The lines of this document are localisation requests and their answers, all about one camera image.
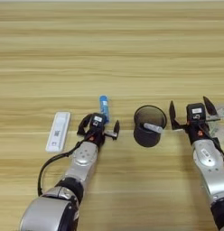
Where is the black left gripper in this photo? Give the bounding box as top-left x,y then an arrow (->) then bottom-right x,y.
76,113 -> 121,149

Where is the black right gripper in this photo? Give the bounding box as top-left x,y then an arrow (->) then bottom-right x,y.
168,96 -> 222,145

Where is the blue glue stick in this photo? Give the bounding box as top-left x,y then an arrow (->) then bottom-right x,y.
98,95 -> 111,125

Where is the white rectangular test cassette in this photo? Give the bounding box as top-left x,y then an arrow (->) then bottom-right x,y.
44,111 -> 72,153

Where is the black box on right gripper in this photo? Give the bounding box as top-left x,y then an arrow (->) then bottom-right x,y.
185,102 -> 208,122

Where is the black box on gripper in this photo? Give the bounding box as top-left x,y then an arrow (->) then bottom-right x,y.
89,112 -> 107,129
185,102 -> 208,122

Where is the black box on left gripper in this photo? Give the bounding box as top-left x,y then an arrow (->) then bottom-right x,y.
89,112 -> 107,129

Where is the grey white cylinder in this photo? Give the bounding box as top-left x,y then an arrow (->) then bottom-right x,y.
143,122 -> 164,134

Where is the black mesh pen cup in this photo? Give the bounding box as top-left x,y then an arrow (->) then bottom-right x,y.
133,104 -> 168,149

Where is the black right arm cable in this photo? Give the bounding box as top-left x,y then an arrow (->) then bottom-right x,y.
206,125 -> 224,165

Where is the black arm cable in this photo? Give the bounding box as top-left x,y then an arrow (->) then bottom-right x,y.
37,132 -> 91,198
206,125 -> 224,165

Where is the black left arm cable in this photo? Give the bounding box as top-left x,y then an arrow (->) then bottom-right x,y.
37,132 -> 91,198

